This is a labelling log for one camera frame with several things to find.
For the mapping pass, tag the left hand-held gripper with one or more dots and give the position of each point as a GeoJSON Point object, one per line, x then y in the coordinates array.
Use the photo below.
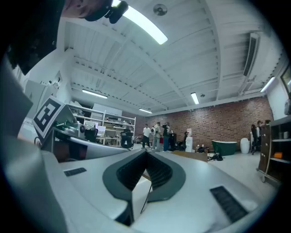
{"type": "Point", "coordinates": [45, 113]}

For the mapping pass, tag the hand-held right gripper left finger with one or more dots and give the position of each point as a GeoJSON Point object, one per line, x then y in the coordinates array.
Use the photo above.
{"type": "Point", "coordinates": [111, 182]}

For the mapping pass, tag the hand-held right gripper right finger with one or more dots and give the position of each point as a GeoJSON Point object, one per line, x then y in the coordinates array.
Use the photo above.
{"type": "Point", "coordinates": [177, 179]}

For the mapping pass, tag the flat cardboard box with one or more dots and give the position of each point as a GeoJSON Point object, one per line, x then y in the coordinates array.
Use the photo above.
{"type": "Point", "coordinates": [191, 155]}

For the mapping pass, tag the black bag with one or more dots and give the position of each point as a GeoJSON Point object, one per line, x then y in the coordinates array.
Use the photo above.
{"type": "Point", "coordinates": [216, 157]}

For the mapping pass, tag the ceiling tube light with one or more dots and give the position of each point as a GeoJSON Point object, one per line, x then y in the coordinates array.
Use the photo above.
{"type": "Point", "coordinates": [94, 93]}
{"type": "Point", "coordinates": [267, 84]}
{"type": "Point", "coordinates": [194, 97]}
{"type": "Point", "coordinates": [145, 110]}

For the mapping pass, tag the green bathtub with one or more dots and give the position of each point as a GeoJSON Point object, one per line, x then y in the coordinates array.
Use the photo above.
{"type": "Point", "coordinates": [224, 147]}

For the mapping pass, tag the white metal shelving rack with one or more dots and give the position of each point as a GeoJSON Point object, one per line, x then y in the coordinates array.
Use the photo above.
{"type": "Point", "coordinates": [109, 118]}

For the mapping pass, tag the white trash bin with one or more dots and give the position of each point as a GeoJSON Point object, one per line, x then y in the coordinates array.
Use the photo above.
{"type": "Point", "coordinates": [245, 145]}

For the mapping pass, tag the person's black top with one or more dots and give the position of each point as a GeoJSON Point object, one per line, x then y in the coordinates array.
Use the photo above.
{"type": "Point", "coordinates": [34, 29]}

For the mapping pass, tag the wooden shelf cabinet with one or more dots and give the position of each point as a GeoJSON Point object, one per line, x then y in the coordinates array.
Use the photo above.
{"type": "Point", "coordinates": [264, 148]}

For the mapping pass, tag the orange box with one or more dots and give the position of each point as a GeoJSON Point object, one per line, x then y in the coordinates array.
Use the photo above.
{"type": "Point", "coordinates": [277, 155]}

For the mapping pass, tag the person's face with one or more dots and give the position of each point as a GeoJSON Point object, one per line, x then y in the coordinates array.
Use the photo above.
{"type": "Point", "coordinates": [76, 9]}

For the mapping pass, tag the long ceiling light panel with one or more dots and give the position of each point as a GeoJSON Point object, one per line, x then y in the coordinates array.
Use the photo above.
{"type": "Point", "coordinates": [141, 21]}

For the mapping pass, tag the round ceiling fixture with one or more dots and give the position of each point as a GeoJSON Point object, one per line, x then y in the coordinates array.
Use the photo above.
{"type": "Point", "coordinates": [160, 9]}

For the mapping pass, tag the black head-worn camera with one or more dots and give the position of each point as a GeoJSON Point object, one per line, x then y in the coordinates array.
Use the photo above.
{"type": "Point", "coordinates": [118, 11]}

